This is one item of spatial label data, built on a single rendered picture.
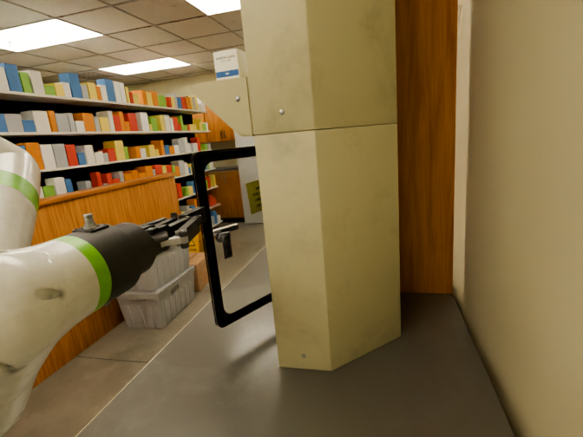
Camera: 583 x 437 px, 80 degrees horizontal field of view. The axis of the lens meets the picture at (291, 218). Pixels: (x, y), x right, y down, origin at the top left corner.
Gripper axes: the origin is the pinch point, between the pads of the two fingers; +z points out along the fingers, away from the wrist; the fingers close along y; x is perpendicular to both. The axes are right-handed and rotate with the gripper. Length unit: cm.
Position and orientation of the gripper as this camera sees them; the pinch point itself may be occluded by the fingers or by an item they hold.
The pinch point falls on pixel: (193, 218)
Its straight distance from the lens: 66.5
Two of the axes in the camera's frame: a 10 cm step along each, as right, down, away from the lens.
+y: -9.7, 0.2, 2.5
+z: 2.4, -2.4, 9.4
